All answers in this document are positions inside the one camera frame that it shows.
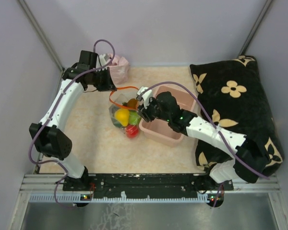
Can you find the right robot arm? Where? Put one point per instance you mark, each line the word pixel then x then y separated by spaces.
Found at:
pixel 249 160

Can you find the left metal frame post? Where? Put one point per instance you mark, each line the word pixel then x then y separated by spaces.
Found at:
pixel 40 33

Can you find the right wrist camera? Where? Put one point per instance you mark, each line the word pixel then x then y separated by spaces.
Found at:
pixel 144 94

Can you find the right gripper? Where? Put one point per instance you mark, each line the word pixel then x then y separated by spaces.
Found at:
pixel 145 112

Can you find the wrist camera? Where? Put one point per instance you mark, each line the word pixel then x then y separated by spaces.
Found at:
pixel 103 59
pixel 144 94

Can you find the right metal frame post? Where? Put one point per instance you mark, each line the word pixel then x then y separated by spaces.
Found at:
pixel 264 11

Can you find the small red apple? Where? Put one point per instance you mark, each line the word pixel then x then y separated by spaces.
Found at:
pixel 132 131

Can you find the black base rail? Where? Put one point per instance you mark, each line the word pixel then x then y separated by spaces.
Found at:
pixel 177 185

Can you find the pink plastic bin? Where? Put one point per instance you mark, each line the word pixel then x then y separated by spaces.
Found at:
pixel 159 130

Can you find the clear zip top bag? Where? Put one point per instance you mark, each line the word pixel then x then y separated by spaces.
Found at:
pixel 118 99

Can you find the black floral cushion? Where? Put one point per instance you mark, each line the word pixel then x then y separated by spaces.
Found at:
pixel 233 97

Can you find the yellow pear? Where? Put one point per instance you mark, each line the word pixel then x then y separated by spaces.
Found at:
pixel 122 116

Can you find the metal frame post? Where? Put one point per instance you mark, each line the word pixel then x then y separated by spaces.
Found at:
pixel 264 11
pixel 40 33

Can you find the pink crumpled cloth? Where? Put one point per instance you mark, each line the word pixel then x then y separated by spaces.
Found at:
pixel 119 69

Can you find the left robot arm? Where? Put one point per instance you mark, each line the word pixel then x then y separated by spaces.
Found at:
pixel 48 135

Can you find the green apple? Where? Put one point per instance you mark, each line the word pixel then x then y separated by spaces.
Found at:
pixel 134 118

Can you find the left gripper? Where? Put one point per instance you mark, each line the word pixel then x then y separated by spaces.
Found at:
pixel 109 85

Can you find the brown kiwi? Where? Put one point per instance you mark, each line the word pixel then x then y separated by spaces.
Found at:
pixel 132 103

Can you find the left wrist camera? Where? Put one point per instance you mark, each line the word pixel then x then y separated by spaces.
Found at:
pixel 103 59

